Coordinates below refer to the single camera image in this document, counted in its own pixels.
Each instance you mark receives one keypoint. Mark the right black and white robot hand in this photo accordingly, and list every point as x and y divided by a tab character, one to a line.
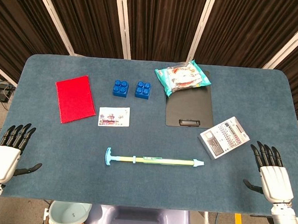
275	181

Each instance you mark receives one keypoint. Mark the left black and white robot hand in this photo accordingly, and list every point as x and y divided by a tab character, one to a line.
2	159

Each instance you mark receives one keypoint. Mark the pale green basin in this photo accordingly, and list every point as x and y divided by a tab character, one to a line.
68	214

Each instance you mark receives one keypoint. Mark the red notebook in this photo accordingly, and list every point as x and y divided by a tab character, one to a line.
76	99

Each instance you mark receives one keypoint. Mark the black clipboard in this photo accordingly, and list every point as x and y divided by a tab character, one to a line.
189	109

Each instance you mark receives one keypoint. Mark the printed postcard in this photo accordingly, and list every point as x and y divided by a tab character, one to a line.
113	117

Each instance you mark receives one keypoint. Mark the blue felt table cover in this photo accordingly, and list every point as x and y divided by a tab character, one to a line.
145	187

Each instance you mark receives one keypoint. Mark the blue four-stud building block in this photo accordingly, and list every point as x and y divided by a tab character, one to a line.
143	90
120	89

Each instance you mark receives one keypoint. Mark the teal snack packet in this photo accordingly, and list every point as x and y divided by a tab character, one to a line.
182	77

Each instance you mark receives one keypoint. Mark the lavender robot torso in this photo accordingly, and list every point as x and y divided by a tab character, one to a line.
138	219

